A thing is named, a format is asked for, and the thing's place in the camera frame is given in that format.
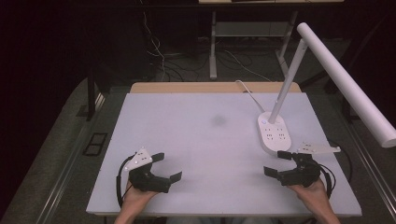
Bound white metal table frame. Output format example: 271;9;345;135
208;9;299;80

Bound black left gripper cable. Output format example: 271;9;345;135
115;154;138;208

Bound wooden table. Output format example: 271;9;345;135
129;81;303;94

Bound metal floor rail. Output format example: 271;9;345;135
341;119;396;216
35;91;107;224

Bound white desk lamp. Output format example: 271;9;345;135
257;21;396;157

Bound white floor cable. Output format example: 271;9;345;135
142;11;167;82

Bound black floor cables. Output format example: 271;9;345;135
162;50;273;82

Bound person's right hand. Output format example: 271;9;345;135
288;178;332;215

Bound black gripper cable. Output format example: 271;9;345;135
115;154;138;208
318;139;353;200

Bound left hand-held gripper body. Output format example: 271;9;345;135
124;147;172;194

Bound white lamp cable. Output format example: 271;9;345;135
234;79;266;114

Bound black rectangular floor frame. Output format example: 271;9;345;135
81;132;108;157

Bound white table mat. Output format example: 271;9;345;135
86;91;363;218

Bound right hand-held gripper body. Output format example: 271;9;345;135
278;142;342;189

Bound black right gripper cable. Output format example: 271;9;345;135
318;139;353;200

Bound person's left hand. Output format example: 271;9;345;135
120;181;159;217

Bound black metal stand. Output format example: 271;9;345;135
86;66;97;122

